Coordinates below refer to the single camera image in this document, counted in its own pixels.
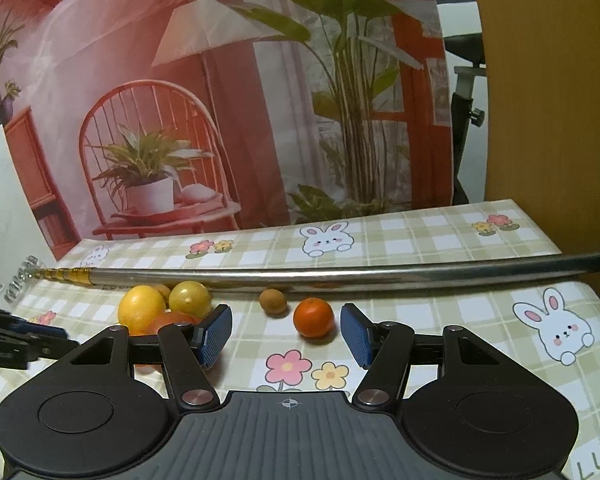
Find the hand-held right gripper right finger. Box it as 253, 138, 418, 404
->
340, 303, 498, 408

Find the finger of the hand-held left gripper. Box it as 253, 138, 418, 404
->
0, 304, 68, 339
0, 332, 81, 371

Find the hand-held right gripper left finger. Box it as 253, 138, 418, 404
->
72, 304, 233, 408

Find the red apple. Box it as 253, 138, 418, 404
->
135, 311, 201, 376

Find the small orange tangerine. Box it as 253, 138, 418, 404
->
293, 297, 336, 339

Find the brown longan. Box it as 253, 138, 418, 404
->
258, 288, 287, 318

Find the large yellow orange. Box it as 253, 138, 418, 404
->
117, 285, 167, 336

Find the glass ashtray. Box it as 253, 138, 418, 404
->
0, 257, 46, 306

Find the telescopic metal pole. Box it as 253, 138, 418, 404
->
25, 249, 600, 293

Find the checkered bunny tablecloth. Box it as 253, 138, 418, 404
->
0, 199, 600, 480

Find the printed room scene backdrop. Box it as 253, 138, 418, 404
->
0, 0, 453, 261

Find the black exercise bike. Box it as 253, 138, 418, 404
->
442, 32, 488, 206

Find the wooden board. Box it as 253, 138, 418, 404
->
467, 0, 600, 306

